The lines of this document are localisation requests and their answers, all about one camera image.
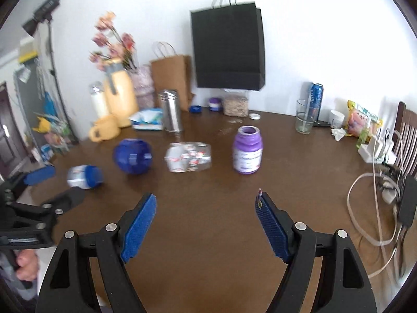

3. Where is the purple white plastic jar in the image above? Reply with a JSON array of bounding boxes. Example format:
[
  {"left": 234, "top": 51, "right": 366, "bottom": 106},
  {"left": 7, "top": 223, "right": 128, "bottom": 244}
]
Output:
[{"left": 232, "top": 125, "right": 263, "bottom": 174}]

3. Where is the white blue lying cup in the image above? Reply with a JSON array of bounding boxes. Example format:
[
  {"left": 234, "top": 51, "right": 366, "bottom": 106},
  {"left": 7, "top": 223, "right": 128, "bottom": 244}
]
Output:
[{"left": 67, "top": 165, "right": 103, "bottom": 189}]

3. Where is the dark blue round cup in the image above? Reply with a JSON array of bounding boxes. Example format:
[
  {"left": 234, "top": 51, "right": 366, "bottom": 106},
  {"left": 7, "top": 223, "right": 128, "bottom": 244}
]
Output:
[{"left": 112, "top": 139, "right": 153, "bottom": 174}]

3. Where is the left hand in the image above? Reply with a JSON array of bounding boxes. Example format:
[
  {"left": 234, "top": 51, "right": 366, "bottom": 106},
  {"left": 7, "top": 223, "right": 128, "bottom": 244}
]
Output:
[{"left": 16, "top": 249, "right": 39, "bottom": 282}]

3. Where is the yellow mug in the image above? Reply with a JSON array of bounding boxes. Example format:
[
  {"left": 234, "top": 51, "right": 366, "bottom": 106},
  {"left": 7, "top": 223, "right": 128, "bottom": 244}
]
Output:
[{"left": 88, "top": 115, "right": 121, "bottom": 143}]

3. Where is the white thermos bottle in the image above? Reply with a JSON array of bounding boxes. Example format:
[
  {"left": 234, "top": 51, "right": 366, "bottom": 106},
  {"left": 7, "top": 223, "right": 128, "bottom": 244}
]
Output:
[{"left": 89, "top": 81, "right": 109, "bottom": 119}]

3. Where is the tissue pack blue white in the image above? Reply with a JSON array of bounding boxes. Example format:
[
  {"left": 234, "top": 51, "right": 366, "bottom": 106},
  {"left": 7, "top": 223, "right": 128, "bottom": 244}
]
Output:
[{"left": 129, "top": 108, "right": 164, "bottom": 131}]

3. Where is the yellow thermos jug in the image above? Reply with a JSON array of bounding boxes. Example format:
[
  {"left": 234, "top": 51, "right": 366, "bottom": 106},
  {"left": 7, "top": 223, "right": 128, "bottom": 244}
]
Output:
[{"left": 103, "top": 59, "right": 139, "bottom": 128}]

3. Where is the stainless steel tumbler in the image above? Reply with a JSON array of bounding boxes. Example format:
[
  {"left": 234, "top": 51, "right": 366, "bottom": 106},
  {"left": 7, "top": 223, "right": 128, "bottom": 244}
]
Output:
[{"left": 158, "top": 89, "right": 183, "bottom": 133}]

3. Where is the pink patterned vase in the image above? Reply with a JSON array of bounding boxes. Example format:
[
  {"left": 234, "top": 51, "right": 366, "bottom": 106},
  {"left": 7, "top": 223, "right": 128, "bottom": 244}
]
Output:
[{"left": 130, "top": 65, "right": 156, "bottom": 110}]

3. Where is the white power strip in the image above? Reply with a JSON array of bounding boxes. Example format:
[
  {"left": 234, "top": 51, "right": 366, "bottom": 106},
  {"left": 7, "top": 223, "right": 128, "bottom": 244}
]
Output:
[{"left": 358, "top": 136, "right": 396, "bottom": 165}]

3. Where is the small blue lid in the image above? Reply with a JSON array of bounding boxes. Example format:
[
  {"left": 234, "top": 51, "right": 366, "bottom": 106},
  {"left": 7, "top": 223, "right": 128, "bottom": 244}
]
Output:
[{"left": 189, "top": 105, "right": 202, "bottom": 114}]

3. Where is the crumpled white tissue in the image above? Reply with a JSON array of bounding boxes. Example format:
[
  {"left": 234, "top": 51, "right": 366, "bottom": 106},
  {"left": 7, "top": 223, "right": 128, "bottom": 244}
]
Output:
[{"left": 331, "top": 128, "right": 346, "bottom": 141}]

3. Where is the wooden chair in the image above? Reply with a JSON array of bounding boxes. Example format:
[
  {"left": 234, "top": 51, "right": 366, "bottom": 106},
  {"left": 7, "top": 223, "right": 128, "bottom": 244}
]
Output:
[{"left": 393, "top": 101, "right": 417, "bottom": 178}]

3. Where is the brown paper shopping bag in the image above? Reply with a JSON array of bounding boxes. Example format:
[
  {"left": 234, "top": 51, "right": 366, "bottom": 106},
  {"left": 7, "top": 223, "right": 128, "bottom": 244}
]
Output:
[{"left": 151, "top": 42, "right": 194, "bottom": 111}]

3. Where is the black studio light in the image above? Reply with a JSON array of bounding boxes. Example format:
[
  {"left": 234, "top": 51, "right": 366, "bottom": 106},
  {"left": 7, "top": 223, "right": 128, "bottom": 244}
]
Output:
[{"left": 22, "top": 0, "right": 60, "bottom": 37}]

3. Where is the colourful snack bag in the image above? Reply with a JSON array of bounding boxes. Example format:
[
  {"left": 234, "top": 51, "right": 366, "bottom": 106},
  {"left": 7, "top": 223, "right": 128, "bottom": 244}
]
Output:
[{"left": 345, "top": 100, "right": 382, "bottom": 137}]

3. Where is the small purple white jar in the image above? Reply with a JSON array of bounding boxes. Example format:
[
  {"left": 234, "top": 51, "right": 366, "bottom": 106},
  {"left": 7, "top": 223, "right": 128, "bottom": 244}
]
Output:
[{"left": 208, "top": 98, "right": 223, "bottom": 112}]

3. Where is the clear drinking glass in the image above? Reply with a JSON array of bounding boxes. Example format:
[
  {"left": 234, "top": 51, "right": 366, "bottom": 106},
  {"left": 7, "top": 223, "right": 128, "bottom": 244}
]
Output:
[{"left": 296, "top": 99, "right": 320, "bottom": 134}]

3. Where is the grain-filled clear container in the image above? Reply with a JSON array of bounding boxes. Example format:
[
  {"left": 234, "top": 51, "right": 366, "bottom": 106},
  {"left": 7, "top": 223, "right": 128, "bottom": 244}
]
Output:
[{"left": 223, "top": 94, "right": 249, "bottom": 117}]

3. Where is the white round lid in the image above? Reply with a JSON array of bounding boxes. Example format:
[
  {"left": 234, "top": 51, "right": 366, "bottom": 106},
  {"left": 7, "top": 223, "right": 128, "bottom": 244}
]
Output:
[{"left": 249, "top": 113, "right": 261, "bottom": 121}]

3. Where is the black paper shopping bag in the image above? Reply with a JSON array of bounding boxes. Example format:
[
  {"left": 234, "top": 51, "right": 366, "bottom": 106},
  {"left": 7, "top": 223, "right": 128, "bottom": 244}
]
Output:
[{"left": 191, "top": 0, "right": 266, "bottom": 91}]

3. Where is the white flat cable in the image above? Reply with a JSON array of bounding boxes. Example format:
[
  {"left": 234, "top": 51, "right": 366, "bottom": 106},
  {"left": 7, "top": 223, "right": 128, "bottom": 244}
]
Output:
[{"left": 346, "top": 130, "right": 408, "bottom": 279}]

